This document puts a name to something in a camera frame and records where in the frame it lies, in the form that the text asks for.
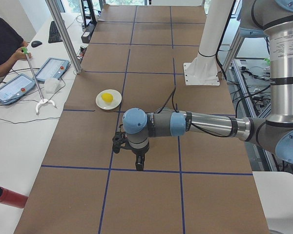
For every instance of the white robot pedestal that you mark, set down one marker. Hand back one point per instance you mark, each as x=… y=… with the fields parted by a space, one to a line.
x=203 y=69

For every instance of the yellow lemon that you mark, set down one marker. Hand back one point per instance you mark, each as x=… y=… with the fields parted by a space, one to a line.
x=107 y=97

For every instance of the aluminium frame post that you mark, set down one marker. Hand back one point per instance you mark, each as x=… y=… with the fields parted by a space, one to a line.
x=56 y=15

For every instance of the reacher grabber tool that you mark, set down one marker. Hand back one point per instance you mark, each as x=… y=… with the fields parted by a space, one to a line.
x=43 y=100

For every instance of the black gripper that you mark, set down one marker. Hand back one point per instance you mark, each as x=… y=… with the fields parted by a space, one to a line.
x=139 y=152

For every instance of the red cylinder tube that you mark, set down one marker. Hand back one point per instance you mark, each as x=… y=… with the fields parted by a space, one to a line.
x=11 y=198

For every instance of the white plate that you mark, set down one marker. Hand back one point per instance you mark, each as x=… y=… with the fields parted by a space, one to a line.
x=109 y=106

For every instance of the brown paper table cover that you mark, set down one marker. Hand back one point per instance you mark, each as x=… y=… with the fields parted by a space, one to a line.
x=192 y=184

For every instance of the person in black shirt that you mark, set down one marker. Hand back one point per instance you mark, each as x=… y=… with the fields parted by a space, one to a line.
x=11 y=45

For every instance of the black power box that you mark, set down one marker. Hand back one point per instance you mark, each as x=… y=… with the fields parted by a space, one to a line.
x=87 y=34

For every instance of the teach pendant tablet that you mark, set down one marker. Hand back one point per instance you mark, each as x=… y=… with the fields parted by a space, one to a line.
x=52 y=68
x=13 y=90

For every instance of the black computer mouse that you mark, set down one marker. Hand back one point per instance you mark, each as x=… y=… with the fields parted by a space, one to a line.
x=35 y=43

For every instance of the black keyboard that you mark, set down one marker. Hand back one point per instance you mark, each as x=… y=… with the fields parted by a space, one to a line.
x=54 y=35

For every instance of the near teach pendant tablet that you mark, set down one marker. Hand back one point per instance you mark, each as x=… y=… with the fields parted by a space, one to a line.
x=13 y=90

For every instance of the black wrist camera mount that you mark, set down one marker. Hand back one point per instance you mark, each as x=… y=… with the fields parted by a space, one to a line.
x=120 y=141

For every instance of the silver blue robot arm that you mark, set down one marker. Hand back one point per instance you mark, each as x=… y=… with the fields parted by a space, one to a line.
x=273 y=133

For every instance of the far teach pendant tablet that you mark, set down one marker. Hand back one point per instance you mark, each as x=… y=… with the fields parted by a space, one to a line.
x=52 y=68

